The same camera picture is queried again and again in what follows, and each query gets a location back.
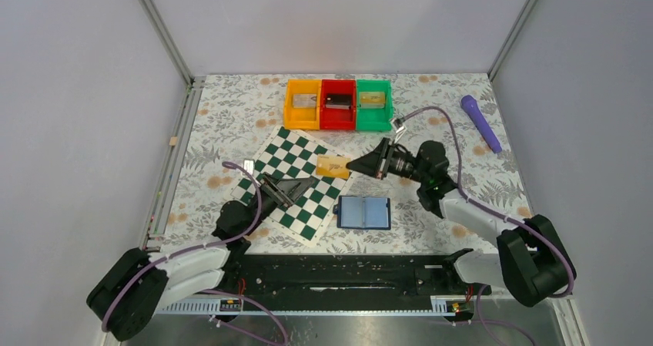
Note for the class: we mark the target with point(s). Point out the black card box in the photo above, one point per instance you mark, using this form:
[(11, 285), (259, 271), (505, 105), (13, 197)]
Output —
[(338, 101)]

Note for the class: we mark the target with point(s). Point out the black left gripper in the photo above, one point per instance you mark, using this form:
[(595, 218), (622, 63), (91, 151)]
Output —
[(275, 191)]

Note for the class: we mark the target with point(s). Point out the purple toy microphone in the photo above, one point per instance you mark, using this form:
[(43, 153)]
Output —
[(469, 105)]

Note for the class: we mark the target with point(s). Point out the green white chessboard mat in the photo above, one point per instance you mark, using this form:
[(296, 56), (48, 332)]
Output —
[(293, 154)]

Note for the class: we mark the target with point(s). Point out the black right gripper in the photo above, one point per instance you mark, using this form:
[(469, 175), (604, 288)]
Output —
[(383, 158)]

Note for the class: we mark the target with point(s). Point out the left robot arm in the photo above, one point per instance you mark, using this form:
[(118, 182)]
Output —
[(139, 283)]

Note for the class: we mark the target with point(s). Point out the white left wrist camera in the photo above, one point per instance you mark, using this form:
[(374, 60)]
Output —
[(249, 166)]

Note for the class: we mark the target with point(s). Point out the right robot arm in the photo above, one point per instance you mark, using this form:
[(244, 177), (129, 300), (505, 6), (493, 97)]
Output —
[(530, 261)]

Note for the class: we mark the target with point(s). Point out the silver card box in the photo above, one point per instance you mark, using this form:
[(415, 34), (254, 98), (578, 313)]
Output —
[(304, 100)]

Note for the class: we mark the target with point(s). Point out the gold card box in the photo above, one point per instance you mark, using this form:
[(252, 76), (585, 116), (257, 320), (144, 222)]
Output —
[(372, 100)]

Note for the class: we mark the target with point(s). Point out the yellow plastic bin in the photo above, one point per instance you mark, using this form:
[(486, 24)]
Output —
[(304, 119)]

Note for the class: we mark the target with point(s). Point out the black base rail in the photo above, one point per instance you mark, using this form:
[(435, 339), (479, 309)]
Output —
[(327, 282)]

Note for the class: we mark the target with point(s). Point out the blue leather card holder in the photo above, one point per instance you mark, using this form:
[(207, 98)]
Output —
[(363, 213)]

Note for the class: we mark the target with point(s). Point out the red plastic bin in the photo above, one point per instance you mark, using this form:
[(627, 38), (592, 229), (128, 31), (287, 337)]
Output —
[(338, 119)]

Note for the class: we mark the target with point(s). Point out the green plastic bin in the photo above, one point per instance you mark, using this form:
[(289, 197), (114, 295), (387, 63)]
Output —
[(375, 120)]

